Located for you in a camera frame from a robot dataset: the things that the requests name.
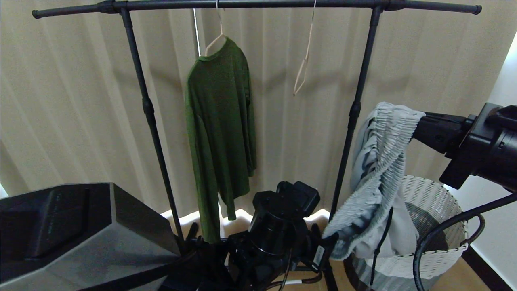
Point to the black clothes rack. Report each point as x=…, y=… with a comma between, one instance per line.
x=149, y=109

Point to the pink clothes hanger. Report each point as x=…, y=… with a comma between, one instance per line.
x=307, y=52
x=214, y=40

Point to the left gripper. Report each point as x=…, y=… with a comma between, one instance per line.
x=317, y=250

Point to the green printed t-shirt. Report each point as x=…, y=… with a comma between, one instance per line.
x=220, y=121

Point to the white laundry basket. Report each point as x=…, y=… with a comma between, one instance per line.
x=428, y=258

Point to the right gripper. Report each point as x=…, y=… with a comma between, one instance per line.
x=484, y=149

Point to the pale grey garment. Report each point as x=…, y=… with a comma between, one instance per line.
x=379, y=161

